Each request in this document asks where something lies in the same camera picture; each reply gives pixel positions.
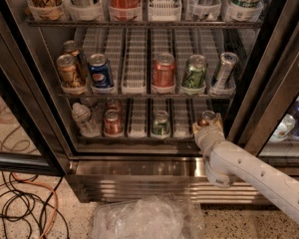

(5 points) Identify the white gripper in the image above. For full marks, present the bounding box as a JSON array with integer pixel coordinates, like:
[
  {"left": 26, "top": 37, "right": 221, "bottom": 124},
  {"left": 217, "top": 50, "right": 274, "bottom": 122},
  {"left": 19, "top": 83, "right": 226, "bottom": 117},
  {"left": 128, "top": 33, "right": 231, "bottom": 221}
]
[{"left": 192, "top": 113, "right": 224, "bottom": 155}]

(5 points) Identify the orange can bottom shelf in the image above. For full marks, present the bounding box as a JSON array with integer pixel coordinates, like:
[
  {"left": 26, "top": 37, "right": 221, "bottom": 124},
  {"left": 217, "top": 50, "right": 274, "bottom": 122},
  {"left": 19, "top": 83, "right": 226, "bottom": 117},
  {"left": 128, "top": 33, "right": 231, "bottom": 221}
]
[{"left": 198, "top": 111, "right": 216, "bottom": 126}]

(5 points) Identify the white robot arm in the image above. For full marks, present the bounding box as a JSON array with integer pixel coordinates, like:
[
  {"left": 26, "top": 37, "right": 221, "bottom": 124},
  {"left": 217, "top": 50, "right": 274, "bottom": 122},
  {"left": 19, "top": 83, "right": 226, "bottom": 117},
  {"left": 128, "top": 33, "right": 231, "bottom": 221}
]
[{"left": 192, "top": 121, "right": 299, "bottom": 225}]

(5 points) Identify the green can bottom shelf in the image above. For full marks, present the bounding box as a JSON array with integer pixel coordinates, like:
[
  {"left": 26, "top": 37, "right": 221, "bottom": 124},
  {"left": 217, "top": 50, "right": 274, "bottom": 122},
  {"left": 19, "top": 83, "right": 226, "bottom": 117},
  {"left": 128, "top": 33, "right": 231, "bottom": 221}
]
[{"left": 151, "top": 111, "right": 170, "bottom": 135}]

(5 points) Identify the green can shelf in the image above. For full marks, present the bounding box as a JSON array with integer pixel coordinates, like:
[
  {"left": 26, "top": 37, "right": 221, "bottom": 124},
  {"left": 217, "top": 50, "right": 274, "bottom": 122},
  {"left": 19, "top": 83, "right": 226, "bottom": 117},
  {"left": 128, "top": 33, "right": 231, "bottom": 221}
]
[
  {"left": 151, "top": 111, "right": 170, "bottom": 135},
  {"left": 181, "top": 54, "right": 207, "bottom": 90}
]

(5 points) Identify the green can middle shelf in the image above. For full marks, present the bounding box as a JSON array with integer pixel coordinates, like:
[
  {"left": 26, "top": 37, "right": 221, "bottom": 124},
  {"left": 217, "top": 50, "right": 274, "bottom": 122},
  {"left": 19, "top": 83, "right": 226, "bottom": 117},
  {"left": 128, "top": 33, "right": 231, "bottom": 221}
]
[{"left": 181, "top": 54, "right": 207, "bottom": 90}]

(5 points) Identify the fridge glass door right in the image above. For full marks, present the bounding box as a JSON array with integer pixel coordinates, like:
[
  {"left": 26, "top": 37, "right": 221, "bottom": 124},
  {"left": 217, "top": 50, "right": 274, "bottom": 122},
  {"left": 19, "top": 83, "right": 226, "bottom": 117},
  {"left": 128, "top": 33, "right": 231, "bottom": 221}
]
[{"left": 226, "top": 12, "right": 299, "bottom": 177}]

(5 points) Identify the fridge glass door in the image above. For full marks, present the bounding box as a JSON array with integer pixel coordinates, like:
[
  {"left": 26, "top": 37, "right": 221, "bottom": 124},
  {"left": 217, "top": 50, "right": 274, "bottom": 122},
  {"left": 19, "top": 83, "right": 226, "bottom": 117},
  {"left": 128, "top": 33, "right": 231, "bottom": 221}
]
[
  {"left": 226, "top": 12, "right": 299, "bottom": 177},
  {"left": 0, "top": 13, "right": 66, "bottom": 177}
]

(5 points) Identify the slim silver can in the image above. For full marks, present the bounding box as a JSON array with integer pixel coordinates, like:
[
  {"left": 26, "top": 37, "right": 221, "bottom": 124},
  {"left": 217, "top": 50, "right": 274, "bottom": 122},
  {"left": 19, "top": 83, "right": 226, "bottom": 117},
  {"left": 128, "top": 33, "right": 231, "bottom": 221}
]
[{"left": 211, "top": 52, "right": 239, "bottom": 89}]

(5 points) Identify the red can middle shelf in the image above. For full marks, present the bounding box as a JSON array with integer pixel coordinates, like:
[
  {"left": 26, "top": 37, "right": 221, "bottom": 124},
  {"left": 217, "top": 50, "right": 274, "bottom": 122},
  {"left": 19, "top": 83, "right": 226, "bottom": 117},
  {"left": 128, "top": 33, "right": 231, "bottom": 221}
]
[{"left": 152, "top": 53, "right": 175, "bottom": 88}]

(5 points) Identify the white can right compartment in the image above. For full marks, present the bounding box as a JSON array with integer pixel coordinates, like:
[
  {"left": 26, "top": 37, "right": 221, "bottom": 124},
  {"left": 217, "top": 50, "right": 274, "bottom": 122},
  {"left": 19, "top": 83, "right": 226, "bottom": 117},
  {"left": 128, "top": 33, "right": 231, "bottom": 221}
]
[{"left": 269, "top": 114, "right": 295, "bottom": 142}]

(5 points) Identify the red can bottom front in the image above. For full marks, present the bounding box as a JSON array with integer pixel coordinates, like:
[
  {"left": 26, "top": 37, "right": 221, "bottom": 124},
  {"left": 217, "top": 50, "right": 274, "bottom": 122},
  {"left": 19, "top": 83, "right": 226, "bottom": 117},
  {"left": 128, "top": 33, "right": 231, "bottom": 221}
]
[{"left": 104, "top": 110, "right": 123, "bottom": 134}]

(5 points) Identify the red can bottom rear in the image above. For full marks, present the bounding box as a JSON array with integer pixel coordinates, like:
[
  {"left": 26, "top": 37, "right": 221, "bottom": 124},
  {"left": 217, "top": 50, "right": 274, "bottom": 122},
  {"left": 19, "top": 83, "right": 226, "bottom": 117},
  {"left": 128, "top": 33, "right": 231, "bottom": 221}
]
[{"left": 106, "top": 98, "right": 123, "bottom": 113}]

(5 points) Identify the blue pepsi can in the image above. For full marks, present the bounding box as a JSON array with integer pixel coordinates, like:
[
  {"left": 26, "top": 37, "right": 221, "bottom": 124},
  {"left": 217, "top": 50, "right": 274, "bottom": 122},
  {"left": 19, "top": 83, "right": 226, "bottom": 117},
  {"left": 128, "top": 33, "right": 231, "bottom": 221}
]
[{"left": 88, "top": 53, "right": 114, "bottom": 89}]

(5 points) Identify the steel fridge base grille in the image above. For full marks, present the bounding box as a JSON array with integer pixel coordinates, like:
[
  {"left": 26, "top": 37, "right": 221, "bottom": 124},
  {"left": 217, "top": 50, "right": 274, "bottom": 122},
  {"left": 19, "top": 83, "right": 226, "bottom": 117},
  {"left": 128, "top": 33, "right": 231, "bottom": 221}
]
[{"left": 66, "top": 157, "right": 269, "bottom": 205}]

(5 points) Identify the gold brown can front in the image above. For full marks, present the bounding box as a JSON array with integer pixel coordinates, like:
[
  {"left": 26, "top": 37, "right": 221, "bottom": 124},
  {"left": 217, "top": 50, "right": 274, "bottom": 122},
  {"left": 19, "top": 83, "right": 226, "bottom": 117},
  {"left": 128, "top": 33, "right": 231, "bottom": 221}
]
[{"left": 57, "top": 54, "right": 86, "bottom": 89}]

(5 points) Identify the gold brown can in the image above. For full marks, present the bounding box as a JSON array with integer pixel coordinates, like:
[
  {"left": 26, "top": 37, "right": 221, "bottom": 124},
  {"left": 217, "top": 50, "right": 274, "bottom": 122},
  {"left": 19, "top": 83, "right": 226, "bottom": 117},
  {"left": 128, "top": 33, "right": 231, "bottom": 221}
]
[
  {"left": 62, "top": 40, "right": 88, "bottom": 75},
  {"left": 57, "top": 54, "right": 86, "bottom": 89}
]

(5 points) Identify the gold brown can rear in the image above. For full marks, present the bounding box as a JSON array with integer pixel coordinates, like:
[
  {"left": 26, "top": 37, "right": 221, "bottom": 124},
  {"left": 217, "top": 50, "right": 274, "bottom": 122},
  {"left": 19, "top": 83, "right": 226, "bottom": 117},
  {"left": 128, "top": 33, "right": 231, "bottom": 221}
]
[{"left": 62, "top": 40, "right": 88, "bottom": 75}]

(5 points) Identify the fridge glass door left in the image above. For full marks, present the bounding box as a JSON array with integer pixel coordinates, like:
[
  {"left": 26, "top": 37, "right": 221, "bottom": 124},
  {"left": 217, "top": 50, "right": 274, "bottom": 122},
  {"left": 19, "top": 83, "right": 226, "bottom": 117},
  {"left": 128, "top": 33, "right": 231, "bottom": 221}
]
[{"left": 0, "top": 13, "right": 66, "bottom": 177}]

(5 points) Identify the clear plastic bag bin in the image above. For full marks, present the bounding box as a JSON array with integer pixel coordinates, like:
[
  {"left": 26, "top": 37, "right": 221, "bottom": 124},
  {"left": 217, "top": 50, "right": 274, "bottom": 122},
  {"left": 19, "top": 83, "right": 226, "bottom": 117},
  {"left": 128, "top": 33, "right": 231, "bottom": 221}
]
[{"left": 92, "top": 194, "right": 204, "bottom": 239}]

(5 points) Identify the clear plastic water bottle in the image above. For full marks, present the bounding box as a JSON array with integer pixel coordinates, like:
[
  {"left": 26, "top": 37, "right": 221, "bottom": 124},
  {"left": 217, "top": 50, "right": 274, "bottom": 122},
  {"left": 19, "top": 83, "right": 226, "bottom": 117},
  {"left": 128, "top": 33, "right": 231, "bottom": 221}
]
[{"left": 72, "top": 103, "right": 100, "bottom": 137}]

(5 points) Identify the empty white tray top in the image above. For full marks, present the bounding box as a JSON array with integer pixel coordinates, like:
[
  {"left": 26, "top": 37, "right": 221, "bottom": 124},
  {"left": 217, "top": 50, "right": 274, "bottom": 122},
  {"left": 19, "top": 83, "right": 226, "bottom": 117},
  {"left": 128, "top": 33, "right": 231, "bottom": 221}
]
[{"left": 148, "top": 0, "right": 182, "bottom": 22}]

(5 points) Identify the middle wire shelf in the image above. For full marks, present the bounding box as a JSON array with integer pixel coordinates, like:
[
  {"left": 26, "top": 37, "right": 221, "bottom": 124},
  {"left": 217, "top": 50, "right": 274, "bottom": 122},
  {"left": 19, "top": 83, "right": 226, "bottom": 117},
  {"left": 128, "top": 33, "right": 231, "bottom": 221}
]
[{"left": 59, "top": 94, "right": 233, "bottom": 99}]

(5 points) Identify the wire shelf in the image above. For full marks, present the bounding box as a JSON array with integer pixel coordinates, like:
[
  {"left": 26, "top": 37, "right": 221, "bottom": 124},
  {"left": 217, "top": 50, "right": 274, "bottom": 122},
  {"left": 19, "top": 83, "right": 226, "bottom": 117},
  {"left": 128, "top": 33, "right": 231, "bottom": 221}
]
[
  {"left": 59, "top": 94, "right": 233, "bottom": 99},
  {"left": 27, "top": 20, "right": 262, "bottom": 29}
]

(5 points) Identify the orange cable on floor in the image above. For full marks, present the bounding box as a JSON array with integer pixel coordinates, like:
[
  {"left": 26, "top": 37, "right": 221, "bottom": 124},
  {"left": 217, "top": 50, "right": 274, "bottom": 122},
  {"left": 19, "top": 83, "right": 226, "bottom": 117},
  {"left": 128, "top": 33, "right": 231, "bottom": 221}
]
[{"left": 10, "top": 171, "right": 60, "bottom": 239}]

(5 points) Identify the top wire shelf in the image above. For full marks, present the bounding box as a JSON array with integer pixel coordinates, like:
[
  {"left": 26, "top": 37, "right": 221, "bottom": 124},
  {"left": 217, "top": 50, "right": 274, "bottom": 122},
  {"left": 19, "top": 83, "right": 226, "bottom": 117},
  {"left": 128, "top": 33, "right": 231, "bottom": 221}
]
[{"left": 27, "top": 20, "right": 262, "bottom": 29}]

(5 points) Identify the black cable on floor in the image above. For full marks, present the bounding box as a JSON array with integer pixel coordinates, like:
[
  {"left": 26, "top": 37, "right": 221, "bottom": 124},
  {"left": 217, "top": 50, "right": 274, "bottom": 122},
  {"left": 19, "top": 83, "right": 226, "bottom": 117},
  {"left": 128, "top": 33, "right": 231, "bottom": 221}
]
[{"left": 0, "top": 169, "right": 71, "bottom": 239}]

